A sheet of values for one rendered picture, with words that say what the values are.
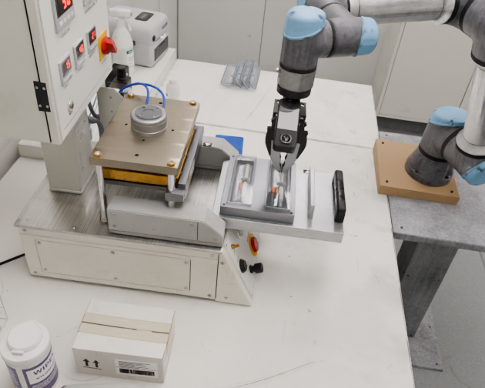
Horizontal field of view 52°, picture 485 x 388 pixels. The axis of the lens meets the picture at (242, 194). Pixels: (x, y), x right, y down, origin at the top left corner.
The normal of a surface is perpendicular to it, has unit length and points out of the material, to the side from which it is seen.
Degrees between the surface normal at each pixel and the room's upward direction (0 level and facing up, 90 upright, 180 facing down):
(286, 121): 29
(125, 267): 90
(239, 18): 90
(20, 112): 90
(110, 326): 1
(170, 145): 0
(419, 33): 90
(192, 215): 0
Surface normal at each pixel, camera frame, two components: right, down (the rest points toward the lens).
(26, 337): 0.10, -0.76
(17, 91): -0.10, 0.63
